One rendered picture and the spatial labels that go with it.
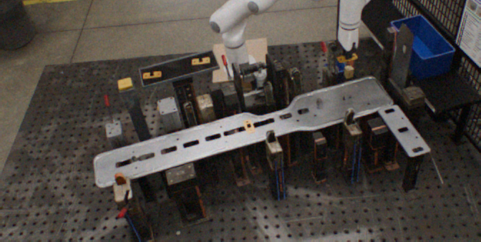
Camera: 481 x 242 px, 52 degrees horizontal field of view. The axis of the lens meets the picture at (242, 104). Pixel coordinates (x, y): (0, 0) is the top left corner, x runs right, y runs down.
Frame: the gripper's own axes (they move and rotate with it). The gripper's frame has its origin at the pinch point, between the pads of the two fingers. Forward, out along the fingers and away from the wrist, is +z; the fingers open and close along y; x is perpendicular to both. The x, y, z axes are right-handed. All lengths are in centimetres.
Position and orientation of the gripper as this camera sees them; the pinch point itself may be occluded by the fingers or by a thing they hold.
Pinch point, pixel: (347, 53)
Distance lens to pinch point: 217.4
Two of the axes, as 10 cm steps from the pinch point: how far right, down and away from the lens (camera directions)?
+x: 9.5, -2.7, 1.3
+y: 2.9, 6.6, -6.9
